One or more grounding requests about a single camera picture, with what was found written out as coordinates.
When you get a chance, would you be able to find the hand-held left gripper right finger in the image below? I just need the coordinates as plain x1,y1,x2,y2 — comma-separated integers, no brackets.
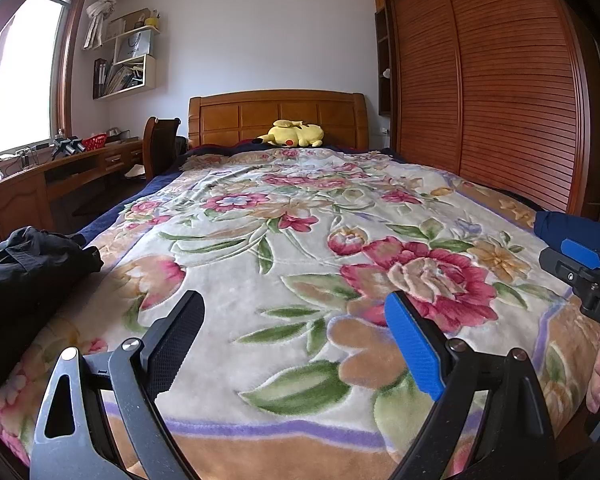
384,290,558,480

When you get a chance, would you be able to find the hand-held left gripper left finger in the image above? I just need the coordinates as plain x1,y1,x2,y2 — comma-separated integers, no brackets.
29,290,206,480

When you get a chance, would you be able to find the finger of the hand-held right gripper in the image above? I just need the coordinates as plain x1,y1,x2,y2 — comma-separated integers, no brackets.
560,239,600,281
538,246,600,306

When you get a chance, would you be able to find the blue suit jacket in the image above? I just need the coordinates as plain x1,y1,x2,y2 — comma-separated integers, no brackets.
534,210,600,256

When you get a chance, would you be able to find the black clothes pile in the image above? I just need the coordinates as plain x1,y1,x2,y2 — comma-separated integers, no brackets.
0,226,105,391

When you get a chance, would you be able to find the floral blanket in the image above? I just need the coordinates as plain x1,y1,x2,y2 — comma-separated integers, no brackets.
0,147,600,480

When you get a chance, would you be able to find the wooden louvered wardrobe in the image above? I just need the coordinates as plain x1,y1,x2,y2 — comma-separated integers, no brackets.
371,0,600,226

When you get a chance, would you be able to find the wooden chair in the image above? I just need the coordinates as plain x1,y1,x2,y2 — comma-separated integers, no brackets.
143,116,182,183

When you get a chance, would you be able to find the wooden desk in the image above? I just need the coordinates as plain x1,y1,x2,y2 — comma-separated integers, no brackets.
0,139,146,253

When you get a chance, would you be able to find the black and blue device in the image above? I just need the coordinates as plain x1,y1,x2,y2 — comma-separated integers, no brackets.
51,136,87,161

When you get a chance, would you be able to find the wooden bed headboard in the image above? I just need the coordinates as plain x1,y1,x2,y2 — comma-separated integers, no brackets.
188,90,370,150

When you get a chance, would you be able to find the yellow plush toy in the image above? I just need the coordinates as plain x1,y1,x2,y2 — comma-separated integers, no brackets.
254,119,326,148

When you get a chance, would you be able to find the row of books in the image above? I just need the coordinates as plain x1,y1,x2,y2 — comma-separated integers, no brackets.
93,57,143,98

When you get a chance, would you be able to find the white paper bag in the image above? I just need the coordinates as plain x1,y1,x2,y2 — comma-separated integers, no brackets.
115,30,152,61

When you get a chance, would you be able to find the wooden framed window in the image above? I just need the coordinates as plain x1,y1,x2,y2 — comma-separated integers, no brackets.
0,0,88,161

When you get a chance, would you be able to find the cardboard box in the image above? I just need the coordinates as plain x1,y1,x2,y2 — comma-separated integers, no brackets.
105,8,150,41

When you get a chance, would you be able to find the tied beige curtain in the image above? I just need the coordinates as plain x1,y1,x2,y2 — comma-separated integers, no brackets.
82,0,128,51

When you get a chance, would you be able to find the white wall shelf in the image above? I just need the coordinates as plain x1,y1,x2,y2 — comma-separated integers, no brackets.
92,27,157,101

